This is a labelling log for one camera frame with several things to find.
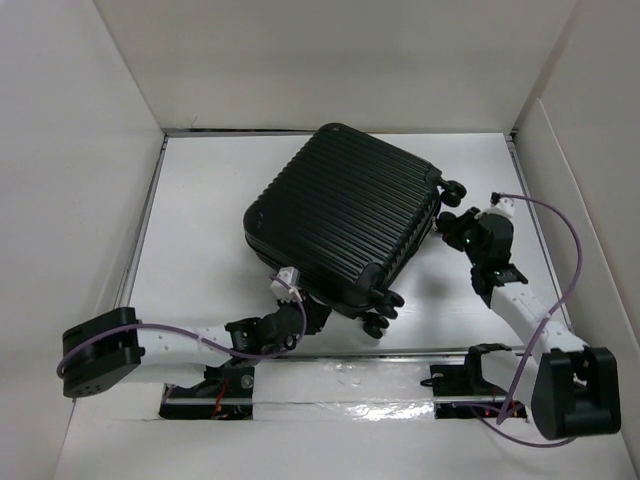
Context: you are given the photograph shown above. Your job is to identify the black hard-shell suitcase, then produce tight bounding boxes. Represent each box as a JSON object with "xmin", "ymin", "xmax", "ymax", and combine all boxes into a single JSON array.
[{"xmin": 243, "ymin": 123, "xmax": 467, "ymax": 339}]

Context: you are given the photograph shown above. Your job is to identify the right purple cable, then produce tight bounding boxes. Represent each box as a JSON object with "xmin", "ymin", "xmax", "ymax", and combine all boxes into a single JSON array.
[{"xmin": 492, "ymin": 193, "xmax": 585, "ymax": 445}]

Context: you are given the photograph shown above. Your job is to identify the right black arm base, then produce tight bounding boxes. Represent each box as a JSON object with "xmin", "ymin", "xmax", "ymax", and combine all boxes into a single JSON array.
[{"xmin": 420, "ymin": 343, "xmax": 512, "ymax": 419}]

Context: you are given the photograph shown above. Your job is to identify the purple cable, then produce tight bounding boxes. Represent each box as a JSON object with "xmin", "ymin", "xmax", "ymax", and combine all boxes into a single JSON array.
[
  {"xmin": 55, "ymin": 272, "xmax": 309, "ymax": 381},
  {"xmin": 492, "ymin": 193, "xmax": 585, "ymax": 445}
]

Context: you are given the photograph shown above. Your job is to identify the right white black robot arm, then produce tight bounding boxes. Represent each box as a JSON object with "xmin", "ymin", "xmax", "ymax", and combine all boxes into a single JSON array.
[{"xmin": 436, "ymin": 207, "xmax": 621, "ymax": 440}]

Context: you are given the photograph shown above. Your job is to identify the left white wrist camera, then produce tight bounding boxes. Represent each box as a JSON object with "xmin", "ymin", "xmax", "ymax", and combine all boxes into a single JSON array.
[{"xmin": 270, "ymin": 267, "xmax": 302, "ymax": 303}]

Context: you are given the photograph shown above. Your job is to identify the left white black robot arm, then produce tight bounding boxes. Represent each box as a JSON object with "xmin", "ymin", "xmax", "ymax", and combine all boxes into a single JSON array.
[{"xmin": 56, "ymin": 294, "xmax": 331, "ymax": 399}]

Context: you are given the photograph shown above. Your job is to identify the silver aluminium rail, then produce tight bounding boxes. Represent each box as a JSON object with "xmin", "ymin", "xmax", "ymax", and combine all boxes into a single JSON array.
[{"xmin": 149, "ymin": 342, "xmax": 581, "ymax": 362}]

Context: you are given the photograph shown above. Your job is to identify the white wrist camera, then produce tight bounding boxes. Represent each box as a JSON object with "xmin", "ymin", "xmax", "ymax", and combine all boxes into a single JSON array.
[
  {"xmin": 270, "ymin": 267, "xmax": 302, "ymax": 303},
  {"xmin": 475, "ymin": 192, "xmax": 515, "ymax": 220}
]

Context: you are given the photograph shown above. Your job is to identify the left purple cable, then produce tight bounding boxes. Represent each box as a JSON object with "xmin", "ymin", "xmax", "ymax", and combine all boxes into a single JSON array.
[{"xmin": 55, "ymin": 272, "xmax": 309, "ymax": 381}]

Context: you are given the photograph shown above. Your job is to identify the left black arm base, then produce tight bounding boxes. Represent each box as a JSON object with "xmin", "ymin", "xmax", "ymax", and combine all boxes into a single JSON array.
[{"xmin": 158, "ymin": 366, "xmax": 255, "ymax": 421}]

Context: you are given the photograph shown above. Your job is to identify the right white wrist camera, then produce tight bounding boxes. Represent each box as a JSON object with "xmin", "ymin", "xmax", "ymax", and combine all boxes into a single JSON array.
[{"xmin": 475, "ymin": 192, "xmax": 515, "ymax": 220}]

